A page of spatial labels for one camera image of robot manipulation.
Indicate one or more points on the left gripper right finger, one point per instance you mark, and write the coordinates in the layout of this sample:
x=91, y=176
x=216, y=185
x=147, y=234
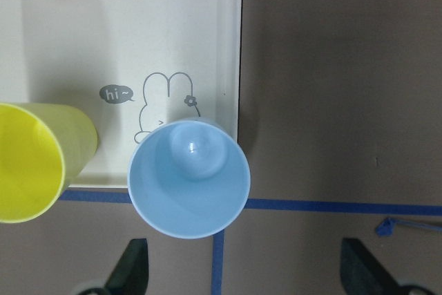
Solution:
x=361, y=273

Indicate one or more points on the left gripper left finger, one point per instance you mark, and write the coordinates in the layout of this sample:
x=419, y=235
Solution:
x=131, y=273

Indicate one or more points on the light blue plastic cup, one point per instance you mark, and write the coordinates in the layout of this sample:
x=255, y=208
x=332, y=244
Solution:
x=189, y=179

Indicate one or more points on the yellow plastic cup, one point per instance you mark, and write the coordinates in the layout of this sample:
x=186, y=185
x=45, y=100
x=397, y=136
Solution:
x=43, y=148

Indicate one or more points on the cream rabbit tray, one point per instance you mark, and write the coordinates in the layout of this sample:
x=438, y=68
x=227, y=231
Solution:
x=130, y=65

